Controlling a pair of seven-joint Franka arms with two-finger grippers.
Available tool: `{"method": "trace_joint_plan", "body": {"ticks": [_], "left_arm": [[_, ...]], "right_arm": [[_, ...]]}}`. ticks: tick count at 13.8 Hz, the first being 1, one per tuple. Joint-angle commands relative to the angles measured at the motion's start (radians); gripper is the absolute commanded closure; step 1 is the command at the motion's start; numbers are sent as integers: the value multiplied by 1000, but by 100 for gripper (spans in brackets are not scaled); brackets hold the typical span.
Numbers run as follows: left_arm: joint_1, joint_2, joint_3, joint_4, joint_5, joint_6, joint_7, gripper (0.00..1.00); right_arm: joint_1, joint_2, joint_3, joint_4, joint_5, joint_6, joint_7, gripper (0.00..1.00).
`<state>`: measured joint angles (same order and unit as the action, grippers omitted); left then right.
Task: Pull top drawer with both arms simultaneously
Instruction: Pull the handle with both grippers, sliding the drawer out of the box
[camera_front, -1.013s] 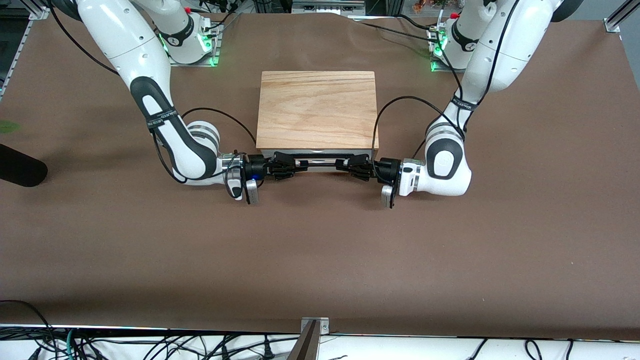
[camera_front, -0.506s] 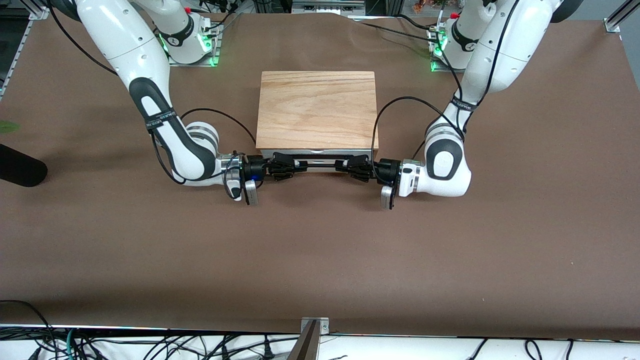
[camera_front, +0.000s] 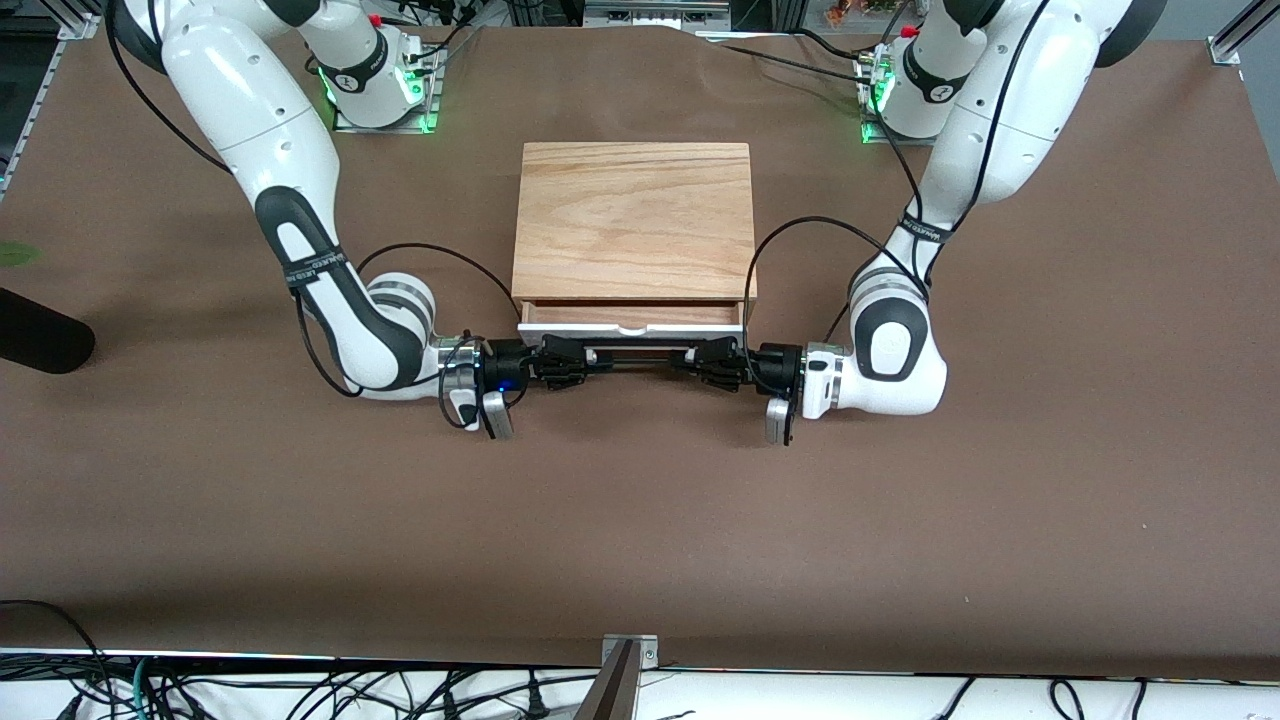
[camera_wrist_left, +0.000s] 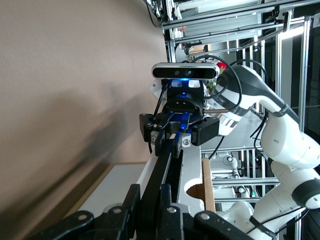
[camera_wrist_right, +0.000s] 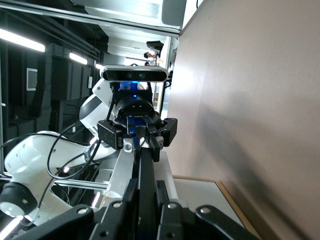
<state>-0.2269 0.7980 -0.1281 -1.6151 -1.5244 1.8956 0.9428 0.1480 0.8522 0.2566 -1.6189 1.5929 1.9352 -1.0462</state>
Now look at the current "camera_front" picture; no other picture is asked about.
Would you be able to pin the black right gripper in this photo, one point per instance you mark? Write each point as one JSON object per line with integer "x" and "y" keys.
{"x": 508, "y": 364}

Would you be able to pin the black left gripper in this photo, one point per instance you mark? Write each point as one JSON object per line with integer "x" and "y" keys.
{"x": 773, "y": 366}

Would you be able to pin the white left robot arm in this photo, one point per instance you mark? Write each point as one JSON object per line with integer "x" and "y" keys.
{"x": 1000, "y": 130}

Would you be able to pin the wooden drawer cabinet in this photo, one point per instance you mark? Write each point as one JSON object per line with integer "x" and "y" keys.
{"x": 635, "y": 220}

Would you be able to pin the brown paper table cover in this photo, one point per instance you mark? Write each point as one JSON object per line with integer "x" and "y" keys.
{"x": 640, "y": 520}

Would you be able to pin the black cylinder object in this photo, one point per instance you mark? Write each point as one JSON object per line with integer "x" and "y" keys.
{"x": 40, "y": 335}

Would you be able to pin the grey metal mount bracket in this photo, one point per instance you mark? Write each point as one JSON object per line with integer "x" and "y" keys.
{"x": 648, "y": 650}

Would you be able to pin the dark camera mount pole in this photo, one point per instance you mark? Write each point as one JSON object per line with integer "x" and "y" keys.
{"x": 610, "y": 695}

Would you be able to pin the aluminium frame profile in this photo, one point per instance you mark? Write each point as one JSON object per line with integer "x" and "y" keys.
{"x": 1235, "y": 40}
{"x": 655, "y": 15}
{"x": 78, "y": 18}

